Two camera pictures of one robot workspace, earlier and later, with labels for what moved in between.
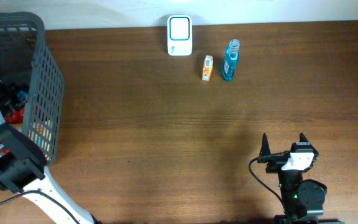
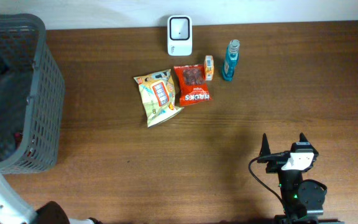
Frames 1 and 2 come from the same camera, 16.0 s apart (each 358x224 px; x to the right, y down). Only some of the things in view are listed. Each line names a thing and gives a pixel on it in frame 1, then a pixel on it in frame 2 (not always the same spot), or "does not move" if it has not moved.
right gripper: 278,158 does not move
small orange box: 207,68 does not move
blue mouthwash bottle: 230,61 does not move
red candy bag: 16,117 -> 194,88
